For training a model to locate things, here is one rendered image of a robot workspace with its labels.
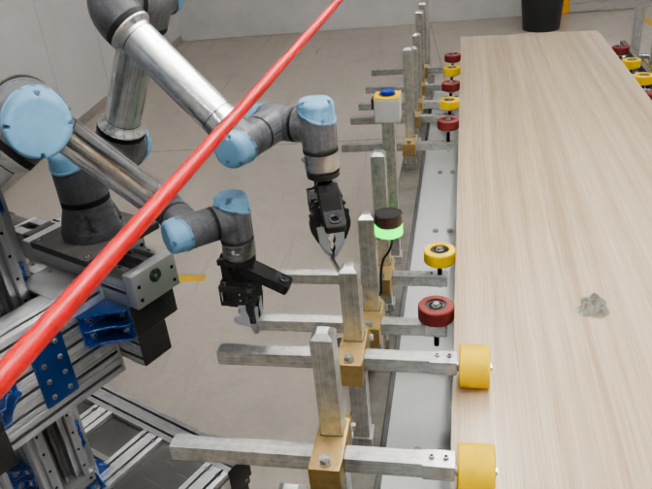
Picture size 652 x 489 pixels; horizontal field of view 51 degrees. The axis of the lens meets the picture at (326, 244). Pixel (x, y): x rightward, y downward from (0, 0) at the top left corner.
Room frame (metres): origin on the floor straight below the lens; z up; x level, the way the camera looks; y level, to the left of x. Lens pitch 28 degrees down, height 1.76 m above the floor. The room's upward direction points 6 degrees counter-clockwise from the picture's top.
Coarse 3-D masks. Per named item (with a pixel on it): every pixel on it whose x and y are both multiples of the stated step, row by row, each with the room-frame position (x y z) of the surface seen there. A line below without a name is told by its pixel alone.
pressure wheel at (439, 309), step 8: (432, 296) 1.29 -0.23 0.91; (440, 296) 1.28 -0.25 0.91; (424, 304) 1.26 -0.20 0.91; (432, 304) 1.26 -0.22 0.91; (440, 304) 1.26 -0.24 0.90; (448, 304) 1.25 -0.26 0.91; (424, 312) 1.23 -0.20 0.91; (432, 312) 1.22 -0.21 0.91; (440, 312) 1.22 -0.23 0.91; (448, 312) 1.22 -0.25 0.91; (424, 320) 1.23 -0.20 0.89; (432, 320) 1.22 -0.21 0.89; (440, 320) 1.21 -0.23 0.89; (448, 320) 1.22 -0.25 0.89
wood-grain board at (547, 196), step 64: (512, 64) 3.16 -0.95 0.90; (576, 64) 3.05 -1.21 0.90; (512, 128) 2.32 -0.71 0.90; (576, 128) 2.25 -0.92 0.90; (640, 128) 2.19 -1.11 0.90; (512, 192) 1.79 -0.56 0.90; (576, 192) 1.75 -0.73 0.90; (640, 192) 1.71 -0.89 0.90; (512, 256) 1.43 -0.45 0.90; (576, 256) 1.40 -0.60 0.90; (640, 256) 1.37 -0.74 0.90; (512, 320) 1.17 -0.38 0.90; (576, 320) 1.15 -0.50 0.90; (640, 320) 1.13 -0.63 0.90; (512, 384) 0.98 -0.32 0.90; (576, 384) 0.96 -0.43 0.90; (640, 384) 0.94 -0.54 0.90; (512, 448) 0.82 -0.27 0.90; (576, 448) 0.81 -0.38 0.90; (640, 448) 0.79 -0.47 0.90
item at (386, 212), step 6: (378, 210) 1.33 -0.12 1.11; (384, 210) 1.33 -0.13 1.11; (390, 210) 1.33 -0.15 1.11; (396, 210) 1.32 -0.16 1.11; (378, 216) 1.30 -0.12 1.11; (384, 216) 1.30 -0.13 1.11; (390, 216) 1.29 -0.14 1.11; (396, 216) 1.29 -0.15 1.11; (378, 240) 1.33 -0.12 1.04; (390, 246) 1.31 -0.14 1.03; (384, 258) 1.32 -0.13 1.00
